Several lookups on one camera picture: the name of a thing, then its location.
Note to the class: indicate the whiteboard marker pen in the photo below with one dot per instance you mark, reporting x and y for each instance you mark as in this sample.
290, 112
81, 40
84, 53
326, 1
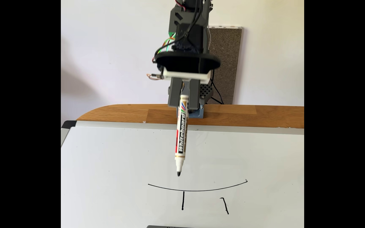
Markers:
181, 133

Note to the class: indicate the black oval webcam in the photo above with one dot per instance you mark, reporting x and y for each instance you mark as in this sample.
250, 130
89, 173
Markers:
185, 60

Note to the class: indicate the brown corrugated cardboard panel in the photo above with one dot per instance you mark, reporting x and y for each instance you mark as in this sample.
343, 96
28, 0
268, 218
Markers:
228, 63

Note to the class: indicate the grey marker holder block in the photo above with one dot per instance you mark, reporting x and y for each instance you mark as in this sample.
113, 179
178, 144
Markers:
166, 226

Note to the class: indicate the whiteboard with grey frame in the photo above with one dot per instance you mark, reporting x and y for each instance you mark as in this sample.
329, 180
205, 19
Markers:
106, 164

